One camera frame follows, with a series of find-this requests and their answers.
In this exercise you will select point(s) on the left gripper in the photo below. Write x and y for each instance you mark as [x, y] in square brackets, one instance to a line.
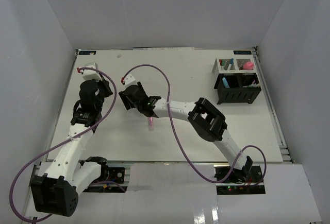
[105, 85]

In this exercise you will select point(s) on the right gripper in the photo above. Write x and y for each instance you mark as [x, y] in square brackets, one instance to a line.
[128, 103]

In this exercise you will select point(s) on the pink stubby highlighter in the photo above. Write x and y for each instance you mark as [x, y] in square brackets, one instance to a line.
[150, 123]

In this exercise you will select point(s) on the blue stubby highlighter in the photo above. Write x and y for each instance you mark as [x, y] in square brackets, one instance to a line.
[225, 83]

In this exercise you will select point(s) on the blue capped marker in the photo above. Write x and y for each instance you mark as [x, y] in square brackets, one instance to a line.
[230, 64]

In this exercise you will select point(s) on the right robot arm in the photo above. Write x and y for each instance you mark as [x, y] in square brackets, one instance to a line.
[208, 122]

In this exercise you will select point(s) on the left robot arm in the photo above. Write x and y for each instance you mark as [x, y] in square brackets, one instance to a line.
[57, 190]

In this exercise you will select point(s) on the left blue table label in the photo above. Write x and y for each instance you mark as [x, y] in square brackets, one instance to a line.
[87, 52]

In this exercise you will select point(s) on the blue table label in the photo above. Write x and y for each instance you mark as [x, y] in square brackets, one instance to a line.
[87, 52]
[242, 52]

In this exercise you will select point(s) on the white mesh organizer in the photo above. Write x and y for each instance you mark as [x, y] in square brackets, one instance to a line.
[236, 68]

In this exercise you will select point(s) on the black mesh organizer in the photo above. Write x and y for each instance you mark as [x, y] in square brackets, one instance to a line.
[238, 93]

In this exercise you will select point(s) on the right blue table label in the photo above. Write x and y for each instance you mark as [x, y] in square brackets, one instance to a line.
[242, 52]

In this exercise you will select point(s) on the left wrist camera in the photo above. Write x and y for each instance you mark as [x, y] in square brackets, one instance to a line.
[90, 74]

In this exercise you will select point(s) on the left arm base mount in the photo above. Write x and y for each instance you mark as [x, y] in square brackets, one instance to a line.
[112, 182]

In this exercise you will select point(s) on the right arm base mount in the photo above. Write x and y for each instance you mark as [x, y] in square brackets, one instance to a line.
[235, 185]

